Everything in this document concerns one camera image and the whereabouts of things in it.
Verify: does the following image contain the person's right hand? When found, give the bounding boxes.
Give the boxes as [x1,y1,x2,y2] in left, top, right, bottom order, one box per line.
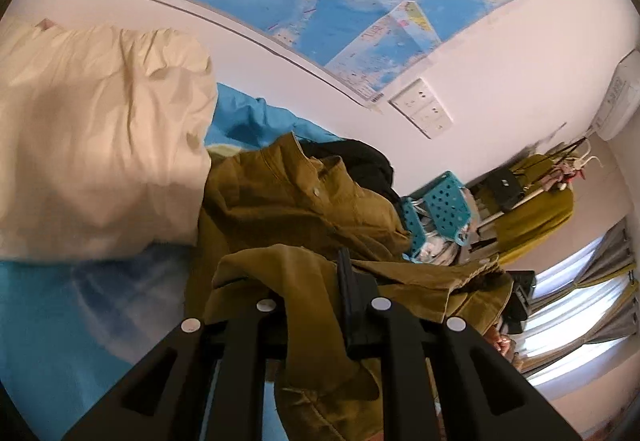
[487,325,516,364]

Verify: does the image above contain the white wall socket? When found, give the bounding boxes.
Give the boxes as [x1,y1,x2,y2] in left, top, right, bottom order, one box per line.
[389,78,435,114]
[407,98,447,128]

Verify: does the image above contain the pink hanging garment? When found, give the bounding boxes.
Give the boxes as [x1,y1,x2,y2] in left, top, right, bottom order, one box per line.
[545,161,576,192]

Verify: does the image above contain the blue floral bedsheet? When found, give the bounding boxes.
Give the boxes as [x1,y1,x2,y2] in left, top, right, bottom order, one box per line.
[0,82,351,441]

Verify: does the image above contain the cream cloth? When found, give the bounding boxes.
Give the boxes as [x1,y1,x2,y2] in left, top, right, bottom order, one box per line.
[0,18,219,264]

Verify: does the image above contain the grey and olive curtain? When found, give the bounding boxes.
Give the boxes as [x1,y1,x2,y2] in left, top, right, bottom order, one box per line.
[520,218,640,374]

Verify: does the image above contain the teal perforated plastic basket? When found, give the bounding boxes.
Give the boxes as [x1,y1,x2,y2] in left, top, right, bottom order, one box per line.
[410,171,473,247]
[399,198,426,259]

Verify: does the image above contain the black handbag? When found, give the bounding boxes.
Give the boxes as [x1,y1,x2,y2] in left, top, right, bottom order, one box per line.
[485,167,525,212]

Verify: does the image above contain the pile of pale clothes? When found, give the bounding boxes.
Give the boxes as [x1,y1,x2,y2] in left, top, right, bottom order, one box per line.
[415,201,481,267]

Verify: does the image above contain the olive green jacket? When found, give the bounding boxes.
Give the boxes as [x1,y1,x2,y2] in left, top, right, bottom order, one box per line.
[182,132,516,441]

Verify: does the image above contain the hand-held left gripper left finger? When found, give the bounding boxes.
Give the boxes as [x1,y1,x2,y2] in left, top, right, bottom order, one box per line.
[62,298,291,441]

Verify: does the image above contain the white air conditioner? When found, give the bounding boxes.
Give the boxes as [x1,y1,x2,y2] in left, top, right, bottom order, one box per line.
[592,50,640,142]

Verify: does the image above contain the yellow-green hanging garment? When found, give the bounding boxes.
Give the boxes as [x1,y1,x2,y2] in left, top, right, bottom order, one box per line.
[495,153,576,267]

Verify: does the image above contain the black garment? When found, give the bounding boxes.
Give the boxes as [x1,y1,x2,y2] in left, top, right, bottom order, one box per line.
[295,139,401,206]

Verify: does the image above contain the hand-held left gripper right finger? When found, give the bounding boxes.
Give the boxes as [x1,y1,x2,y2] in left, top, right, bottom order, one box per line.
[336,248,583,441]

